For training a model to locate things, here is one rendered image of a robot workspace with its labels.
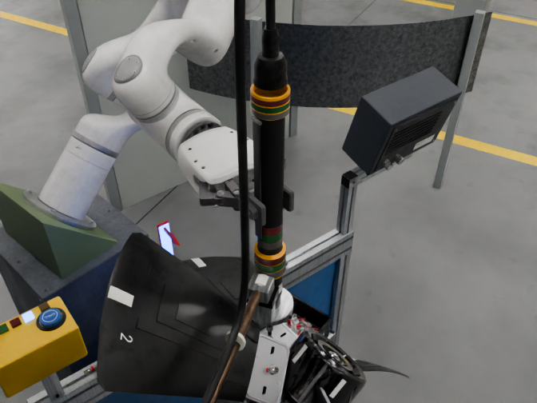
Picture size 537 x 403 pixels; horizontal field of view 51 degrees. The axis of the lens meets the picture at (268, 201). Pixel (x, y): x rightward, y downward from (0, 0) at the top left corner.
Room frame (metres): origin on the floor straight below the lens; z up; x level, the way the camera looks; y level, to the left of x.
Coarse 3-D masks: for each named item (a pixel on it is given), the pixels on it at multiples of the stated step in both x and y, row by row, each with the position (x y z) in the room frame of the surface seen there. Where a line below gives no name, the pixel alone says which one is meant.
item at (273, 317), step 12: (252, 276) 0.52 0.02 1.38; (252, 288) 0.49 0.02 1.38; (264, 288) 0.49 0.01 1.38; (276, 288) 0.51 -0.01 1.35; (264, 300) 0.49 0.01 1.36; (288, 300) 0.54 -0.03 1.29; (264, 312) 0.50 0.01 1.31; (276, 312) 0.52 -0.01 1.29; (288, 312) 0.52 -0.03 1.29; (264, 324) 0.51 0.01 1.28; (276, 324) 0.51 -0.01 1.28
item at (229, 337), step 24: (240, 0) 0.46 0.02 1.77; (240, 24) 0.46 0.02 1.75; (240, 48) 0.45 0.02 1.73; (240, 72) 0.45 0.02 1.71; (240, 96) 0.45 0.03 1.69; (240, 120) 0.45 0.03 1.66; (240, 144) 0.45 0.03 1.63; (240, 168) 0.45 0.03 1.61; (240, 192) 0.45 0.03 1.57; (240, 216) 0.46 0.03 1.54; (240, 312) 0.43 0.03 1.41; (240, 336) 0.41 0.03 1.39; (216, 384) 0.35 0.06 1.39
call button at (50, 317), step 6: (48, 312) 0.69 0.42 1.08; (54, 312) 0.69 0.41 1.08; (60, 312) 0.69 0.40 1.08; (42, 318) 0.67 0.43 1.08; (48, 318) 0.67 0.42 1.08; (54, 318) 0.67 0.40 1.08; (60, 318) 0.68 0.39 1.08; (42, 324) 0.66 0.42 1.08; (48, 324) 0.66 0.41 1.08; (54, 324) 0.66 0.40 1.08
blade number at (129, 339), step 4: (120, 328) 0.40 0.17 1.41; (120, 332) 0.40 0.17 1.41; (124, 332) 0.40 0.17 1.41; (128, 332) 0.40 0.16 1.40; (132, 332) 0.41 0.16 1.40; (120, 336) 0.40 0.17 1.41; (124, 336) 0.40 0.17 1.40; (128, 336) 0.40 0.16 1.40; (132, 336) 0.40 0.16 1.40; (136, 336) 0.41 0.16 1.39; (120, 340) 0.39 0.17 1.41; (124, 340) 0.39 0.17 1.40; (128, 340) 0.40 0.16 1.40; (132, 340) 0.40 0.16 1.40; (136, 340) 0.40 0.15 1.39; (120, 344) 0.39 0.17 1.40; (124, 344) 0.39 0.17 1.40; (128, 344) 0.39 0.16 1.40; (132, 344) 0.39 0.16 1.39; (136, 344) 0.40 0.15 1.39
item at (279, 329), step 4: (280, 324) 0.58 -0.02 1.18; (284, 324) 0.58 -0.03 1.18; (276, 328) 0.57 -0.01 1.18; (280, 328) 0.57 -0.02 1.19; (284, 328) 0.57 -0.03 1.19; (288, 328) 0.57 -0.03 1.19; (260, 332) 0.57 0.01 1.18; (264, 332) 0.57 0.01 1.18; (272, 332) 0.57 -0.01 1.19; (276, 332) 0.56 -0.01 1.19; (280, 332) 0.56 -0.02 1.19; (284, 332) 0.56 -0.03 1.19; (288, 332) 0.56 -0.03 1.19; (292, 332) 0.56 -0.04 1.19; (272, 336) 0.56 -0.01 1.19; (276, 336) 0.56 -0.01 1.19; (284, 336) 0.56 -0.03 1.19; (288, 336) 0.56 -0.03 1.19; (292, 336) 0.56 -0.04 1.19; (296, 336) 0.55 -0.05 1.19; (280, 340) 0.55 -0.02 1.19; (284, 340) 0.55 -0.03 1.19; (288, 340) 0.55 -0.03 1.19; (292, 340) 0.55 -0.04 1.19; (288, 344) 0.54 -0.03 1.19
